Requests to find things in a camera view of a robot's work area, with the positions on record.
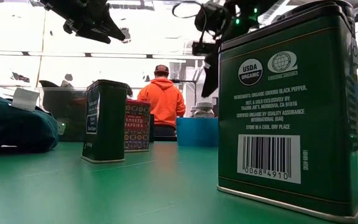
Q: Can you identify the blue plastic basket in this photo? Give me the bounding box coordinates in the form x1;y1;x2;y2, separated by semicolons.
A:
176;116;219;148

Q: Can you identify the white-lid bagel seasoning jar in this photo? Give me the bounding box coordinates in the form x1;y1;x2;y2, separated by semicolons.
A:
194;101;215;119

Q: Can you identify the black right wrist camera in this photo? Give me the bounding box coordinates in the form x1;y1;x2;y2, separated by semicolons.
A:
192;42;220;57

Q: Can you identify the red-lid smoked paprika tin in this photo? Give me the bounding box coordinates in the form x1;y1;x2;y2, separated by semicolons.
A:
124;99;152;154

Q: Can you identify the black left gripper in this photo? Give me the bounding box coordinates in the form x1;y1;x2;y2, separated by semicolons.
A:
39;0;127;45

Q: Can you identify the large white cloth tag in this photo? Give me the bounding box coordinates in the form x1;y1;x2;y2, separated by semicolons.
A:
11;87;40;112

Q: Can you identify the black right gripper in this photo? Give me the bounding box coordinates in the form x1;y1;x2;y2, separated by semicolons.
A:
194;2;239;98

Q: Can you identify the dark green cloth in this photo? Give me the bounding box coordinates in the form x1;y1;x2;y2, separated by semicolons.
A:
0;88;60;154

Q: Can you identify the clear plastic storage bin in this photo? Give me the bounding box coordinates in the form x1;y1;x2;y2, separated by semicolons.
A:
39;80;88;142

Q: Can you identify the person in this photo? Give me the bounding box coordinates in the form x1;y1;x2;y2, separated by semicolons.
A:
136;64;186;138

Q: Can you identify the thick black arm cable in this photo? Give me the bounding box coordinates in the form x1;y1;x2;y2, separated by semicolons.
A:
172;0;208;44

